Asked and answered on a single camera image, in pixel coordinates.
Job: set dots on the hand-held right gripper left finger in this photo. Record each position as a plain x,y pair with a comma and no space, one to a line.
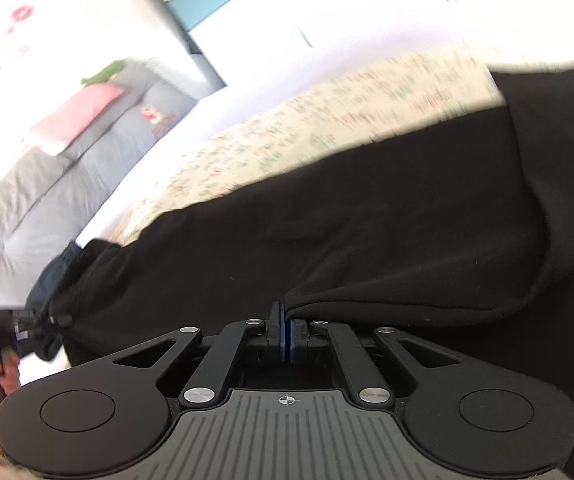
279,327

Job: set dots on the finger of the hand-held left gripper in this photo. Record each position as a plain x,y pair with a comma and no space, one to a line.
57,321

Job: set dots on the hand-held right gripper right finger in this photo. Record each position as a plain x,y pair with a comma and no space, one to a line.
293,337

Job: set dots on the black elastic-waist pants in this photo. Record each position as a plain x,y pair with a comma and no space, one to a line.
59,280

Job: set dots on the grey padded headboard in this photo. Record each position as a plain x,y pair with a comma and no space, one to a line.
67,190

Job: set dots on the pink striped pillow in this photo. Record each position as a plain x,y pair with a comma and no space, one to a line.
77,117

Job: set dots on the floral blanket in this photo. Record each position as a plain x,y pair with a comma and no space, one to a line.
317,125

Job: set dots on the lilac bed sheet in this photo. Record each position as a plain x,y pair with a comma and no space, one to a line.
247,95

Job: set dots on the green plush toy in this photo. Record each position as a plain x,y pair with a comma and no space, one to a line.
104,72

